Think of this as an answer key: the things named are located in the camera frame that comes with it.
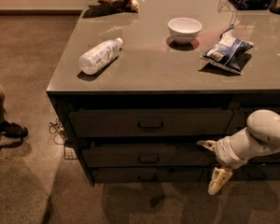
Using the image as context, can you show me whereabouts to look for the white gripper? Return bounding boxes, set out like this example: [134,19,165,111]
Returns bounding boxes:
[197,137,246,195]

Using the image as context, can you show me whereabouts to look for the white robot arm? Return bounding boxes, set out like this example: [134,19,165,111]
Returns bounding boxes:
[197,109,280,195]

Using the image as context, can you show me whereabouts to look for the dark cabinet with drawers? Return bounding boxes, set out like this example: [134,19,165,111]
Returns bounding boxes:
[47,0,280,184]

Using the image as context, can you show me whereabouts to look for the blue white chip bag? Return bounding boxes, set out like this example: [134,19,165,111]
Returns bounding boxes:
[203,24,254,75]

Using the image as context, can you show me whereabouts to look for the white ceramic bowl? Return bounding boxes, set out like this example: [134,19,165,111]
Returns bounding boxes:
[168,18,202,45]

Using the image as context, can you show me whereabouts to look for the clear plastic water bottle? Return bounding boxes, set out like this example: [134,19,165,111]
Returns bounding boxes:
[78,37,123,75]

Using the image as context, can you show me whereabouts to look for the black shoe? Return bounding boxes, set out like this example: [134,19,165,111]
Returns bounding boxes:
[0,120,28,138]

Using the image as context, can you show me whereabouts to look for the tangled cables on floor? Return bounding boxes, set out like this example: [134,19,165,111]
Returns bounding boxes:
[49,119,68,146]

